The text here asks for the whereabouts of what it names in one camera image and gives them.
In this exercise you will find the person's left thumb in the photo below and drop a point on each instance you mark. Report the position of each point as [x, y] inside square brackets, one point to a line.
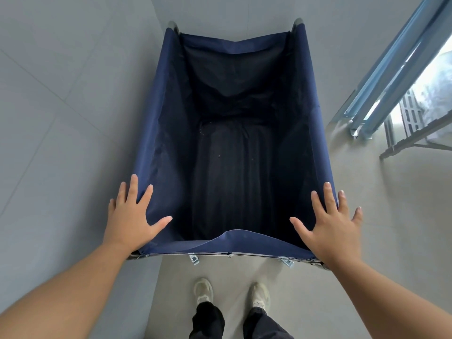
[160, 225]

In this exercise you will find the person's right black trouser leg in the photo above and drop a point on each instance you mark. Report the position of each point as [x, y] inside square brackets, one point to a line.
[263, 326]

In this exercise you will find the grey metal outdoor rack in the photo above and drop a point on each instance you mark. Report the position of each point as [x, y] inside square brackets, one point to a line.
[411, 112]

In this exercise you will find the person's right little finger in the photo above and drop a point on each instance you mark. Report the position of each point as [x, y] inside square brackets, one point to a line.
[357, 217]

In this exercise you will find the navy blue fabric laundry cart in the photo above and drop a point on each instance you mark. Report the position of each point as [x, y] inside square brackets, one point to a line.
[159, 144]

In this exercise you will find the person's right forearm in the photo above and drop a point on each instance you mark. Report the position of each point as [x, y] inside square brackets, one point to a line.
[385, 300]

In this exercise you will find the person's right white sneaker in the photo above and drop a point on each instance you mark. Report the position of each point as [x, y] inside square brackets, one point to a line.
[260, 296]

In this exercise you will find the person's white sneaker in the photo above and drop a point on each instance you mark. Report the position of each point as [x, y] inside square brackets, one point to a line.
[260, 296]
[203, 291]

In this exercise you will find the light blue metal window frame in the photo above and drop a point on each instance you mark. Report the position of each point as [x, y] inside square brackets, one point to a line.
[395, 67]

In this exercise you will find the person's left forearm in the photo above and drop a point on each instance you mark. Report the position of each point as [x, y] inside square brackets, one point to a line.
[67, 293]

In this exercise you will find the person's left middle finger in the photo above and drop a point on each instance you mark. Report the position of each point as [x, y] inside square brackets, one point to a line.
[132, 189]

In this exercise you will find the person's right thumb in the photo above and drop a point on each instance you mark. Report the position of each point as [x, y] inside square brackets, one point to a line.
[302, 227]

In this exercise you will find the person's right middle finger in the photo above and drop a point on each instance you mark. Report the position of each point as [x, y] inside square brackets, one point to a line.
[330, 195]

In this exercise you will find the person's left hand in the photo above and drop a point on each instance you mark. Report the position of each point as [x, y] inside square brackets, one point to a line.
[127, 225]

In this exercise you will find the person's left little finger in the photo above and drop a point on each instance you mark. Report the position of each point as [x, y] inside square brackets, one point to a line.
[111, 207]

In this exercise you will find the person's left white sneaker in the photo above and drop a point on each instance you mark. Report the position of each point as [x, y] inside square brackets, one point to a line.
[203, 291]

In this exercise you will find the person's left black trouser leg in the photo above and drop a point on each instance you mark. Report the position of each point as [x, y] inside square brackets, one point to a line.
[207, 323]

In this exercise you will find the person's right hand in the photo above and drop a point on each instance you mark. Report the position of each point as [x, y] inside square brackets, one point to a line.
[333, 236]

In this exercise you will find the person's black trouser leg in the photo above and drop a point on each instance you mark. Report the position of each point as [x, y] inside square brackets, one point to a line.
[263, 326]
[207, 323]

